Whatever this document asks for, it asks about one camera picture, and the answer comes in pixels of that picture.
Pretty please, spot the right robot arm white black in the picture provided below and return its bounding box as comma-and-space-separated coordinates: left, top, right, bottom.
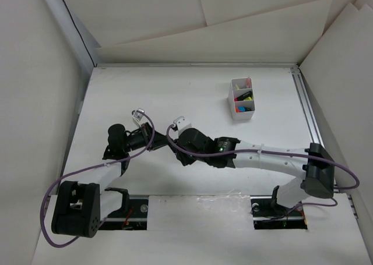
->
172, 128, 334, 215

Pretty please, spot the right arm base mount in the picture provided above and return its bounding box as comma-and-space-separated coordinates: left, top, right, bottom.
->
251, 186, 308, 230

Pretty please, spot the pink cap black highlighter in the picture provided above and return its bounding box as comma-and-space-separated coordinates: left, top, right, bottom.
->
234, 93, 250, 101

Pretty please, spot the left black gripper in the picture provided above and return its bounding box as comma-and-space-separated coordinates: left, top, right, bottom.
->
122, 123, 173, 153

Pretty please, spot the white compartment pen holder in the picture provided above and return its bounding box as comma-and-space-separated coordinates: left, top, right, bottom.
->
227, 77, 255, 121

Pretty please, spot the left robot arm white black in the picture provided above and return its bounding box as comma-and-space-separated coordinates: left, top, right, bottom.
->
51, 122, 168, 238

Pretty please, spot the yellow cap black highlighter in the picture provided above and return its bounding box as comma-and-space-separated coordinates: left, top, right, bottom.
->
234, 91, 253, 101

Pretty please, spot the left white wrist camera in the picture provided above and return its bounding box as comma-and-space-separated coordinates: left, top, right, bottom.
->
131, 108, 145, 126

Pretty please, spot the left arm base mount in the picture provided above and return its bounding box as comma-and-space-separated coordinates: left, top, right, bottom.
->
99, 188, 149, 231

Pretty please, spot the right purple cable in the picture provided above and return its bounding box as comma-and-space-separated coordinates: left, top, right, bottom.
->
165, 124, 360, 222

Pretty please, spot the aluminium rail right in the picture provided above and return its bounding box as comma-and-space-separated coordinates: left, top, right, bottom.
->
290, 66, 340, 193

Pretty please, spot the pink clear pen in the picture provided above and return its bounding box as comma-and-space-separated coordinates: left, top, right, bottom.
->
247, 77, 252, 89

